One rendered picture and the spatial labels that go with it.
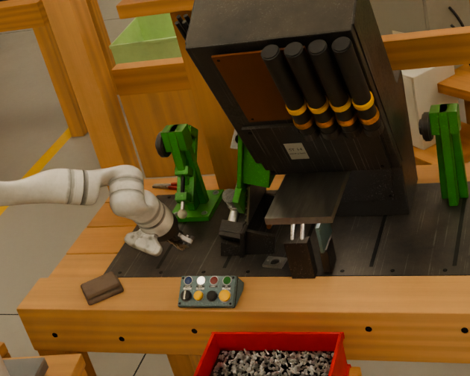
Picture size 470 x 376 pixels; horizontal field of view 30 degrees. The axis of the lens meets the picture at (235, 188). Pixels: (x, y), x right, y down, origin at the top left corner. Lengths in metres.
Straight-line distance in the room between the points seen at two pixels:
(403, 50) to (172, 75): 0.70
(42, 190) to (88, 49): 1.00
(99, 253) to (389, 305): 0.93
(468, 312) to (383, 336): 0.21
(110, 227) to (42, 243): 1.94
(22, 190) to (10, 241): 3.05
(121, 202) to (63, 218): 3.04
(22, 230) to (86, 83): 2.21
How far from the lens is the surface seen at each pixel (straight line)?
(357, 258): 2.22
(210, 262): 2.34
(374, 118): 1.86
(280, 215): 2.02
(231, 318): 2.16
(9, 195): 1.71
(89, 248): 2.63
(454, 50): 2.44
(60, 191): 1.72
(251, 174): 2.19
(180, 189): 2.51
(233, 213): 2.33
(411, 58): 2.46
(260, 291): 2.18
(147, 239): 1.90
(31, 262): 4.48
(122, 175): 1.76
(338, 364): 1.95
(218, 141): 2.61
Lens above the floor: 2.17
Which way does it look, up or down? 29 degrees down
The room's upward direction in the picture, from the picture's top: 15 degrees counter-clockwise
